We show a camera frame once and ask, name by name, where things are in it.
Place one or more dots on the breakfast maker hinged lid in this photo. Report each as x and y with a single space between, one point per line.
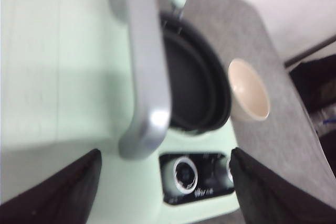
68 76

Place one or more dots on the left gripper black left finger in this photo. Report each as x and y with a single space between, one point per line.
65 197

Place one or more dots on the silver control knob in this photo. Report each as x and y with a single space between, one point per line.
185 175
227 173

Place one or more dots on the right silver control knob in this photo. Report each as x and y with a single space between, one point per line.
227 173

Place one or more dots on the mint green breakfast maker base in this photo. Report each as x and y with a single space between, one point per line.
136 191

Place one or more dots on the black round frying pan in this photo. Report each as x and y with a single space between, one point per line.
201 99

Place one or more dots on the left silver control knob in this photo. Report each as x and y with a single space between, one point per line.
185 175

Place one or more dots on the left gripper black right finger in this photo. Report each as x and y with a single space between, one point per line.
265 197

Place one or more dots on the beige ribbed ceramic bowl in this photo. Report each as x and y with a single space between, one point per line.
250 99

